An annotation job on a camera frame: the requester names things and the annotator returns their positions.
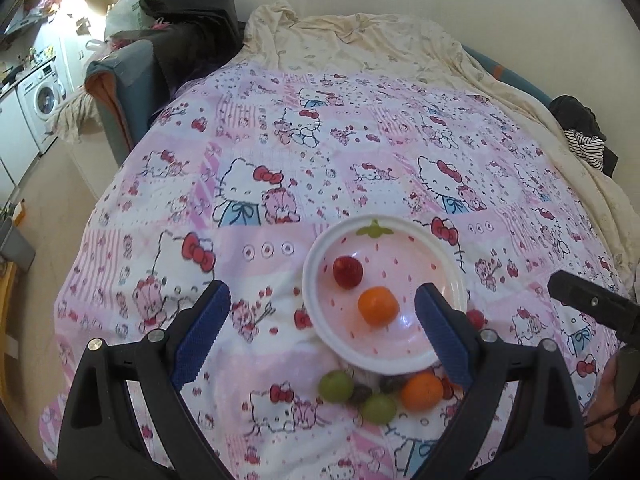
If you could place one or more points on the green grape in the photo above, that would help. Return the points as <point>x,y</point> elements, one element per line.
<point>379,408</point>
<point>336,386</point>

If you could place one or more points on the yellow wooden furniture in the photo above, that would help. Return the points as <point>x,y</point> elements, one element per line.
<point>6,320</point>

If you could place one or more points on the pink cartoon printed blanket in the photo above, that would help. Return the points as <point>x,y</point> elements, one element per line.
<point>350,160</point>

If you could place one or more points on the orange tangerine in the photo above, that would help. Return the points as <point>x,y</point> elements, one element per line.
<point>378,306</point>
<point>421,391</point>

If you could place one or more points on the black white striped cloth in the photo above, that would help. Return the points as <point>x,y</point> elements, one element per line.
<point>585,147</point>

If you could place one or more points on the person's right hand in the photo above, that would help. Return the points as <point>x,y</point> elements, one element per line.
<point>602,395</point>

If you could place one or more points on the cream floral blanket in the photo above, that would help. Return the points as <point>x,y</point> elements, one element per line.
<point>400,45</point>

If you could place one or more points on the dark purple grape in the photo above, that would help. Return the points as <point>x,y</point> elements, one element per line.
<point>391,384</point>
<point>360,394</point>

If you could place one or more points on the white washing machine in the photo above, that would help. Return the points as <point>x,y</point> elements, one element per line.
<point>42,97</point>

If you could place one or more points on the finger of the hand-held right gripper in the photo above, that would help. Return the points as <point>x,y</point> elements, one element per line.
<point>592,302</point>

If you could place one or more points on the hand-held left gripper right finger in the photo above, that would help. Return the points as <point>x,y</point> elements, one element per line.
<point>442,332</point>

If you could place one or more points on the grey bin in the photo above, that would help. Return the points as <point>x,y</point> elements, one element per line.
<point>15,245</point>

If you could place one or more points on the blue orange cushion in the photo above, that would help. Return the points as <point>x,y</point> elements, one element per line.
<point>130,85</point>
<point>505,74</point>

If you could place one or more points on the cream hanging cloth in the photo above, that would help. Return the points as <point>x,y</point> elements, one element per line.
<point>75,115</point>

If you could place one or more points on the white kitchen cabinet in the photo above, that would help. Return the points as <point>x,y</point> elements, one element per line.
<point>15,135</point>

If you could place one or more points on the black jacket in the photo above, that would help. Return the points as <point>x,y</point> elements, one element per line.
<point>200,35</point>

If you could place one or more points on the white plastic bag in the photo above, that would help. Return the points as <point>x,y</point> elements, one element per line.
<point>122,15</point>

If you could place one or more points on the red cherry tomato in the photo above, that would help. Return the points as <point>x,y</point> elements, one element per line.
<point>475,319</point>

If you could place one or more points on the white strawberry print plate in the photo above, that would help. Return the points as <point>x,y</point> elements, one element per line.
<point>400,270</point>

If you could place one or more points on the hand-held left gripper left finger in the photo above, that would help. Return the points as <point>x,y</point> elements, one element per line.
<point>202,332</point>

